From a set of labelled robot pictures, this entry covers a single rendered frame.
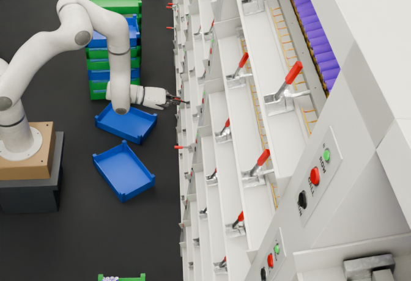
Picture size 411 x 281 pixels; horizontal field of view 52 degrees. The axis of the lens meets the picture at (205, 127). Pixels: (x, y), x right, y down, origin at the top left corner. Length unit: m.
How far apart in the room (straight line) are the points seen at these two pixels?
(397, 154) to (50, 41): 1.41
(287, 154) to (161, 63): 2.45
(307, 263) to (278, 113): 0.24
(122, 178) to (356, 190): 2.00
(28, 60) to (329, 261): 1.37
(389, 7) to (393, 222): 0.21
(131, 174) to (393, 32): 2.03
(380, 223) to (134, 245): 1.75
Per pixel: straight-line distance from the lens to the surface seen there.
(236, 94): 0.95
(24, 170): 1.99
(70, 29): 1.55
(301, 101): 0.66
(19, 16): 3.50
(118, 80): 1.81
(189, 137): 1.88
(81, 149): 2.47
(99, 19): 1.66
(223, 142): 1.10
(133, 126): 2.56
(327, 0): 0.45
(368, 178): 0.38
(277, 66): 0.72
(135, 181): 2.31
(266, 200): 0.77
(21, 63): 1.67
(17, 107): 1.84
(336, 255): 0.49
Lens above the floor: 1.90
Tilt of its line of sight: 47 degrees down
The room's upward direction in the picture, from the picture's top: 10 degrees clockwise
